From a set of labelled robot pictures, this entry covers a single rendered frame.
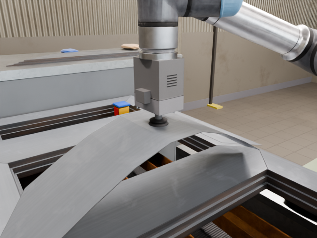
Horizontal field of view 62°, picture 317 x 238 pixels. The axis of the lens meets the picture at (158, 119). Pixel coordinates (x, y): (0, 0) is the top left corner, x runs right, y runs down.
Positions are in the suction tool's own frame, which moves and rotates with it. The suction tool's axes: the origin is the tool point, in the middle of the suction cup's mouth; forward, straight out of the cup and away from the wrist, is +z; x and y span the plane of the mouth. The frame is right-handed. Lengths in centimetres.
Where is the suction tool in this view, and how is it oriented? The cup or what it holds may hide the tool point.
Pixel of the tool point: (158, 128)
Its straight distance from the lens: 56.9
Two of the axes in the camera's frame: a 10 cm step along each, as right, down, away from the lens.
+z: 0.1, 9.4, 3.5
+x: 7.8, -2.2, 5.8
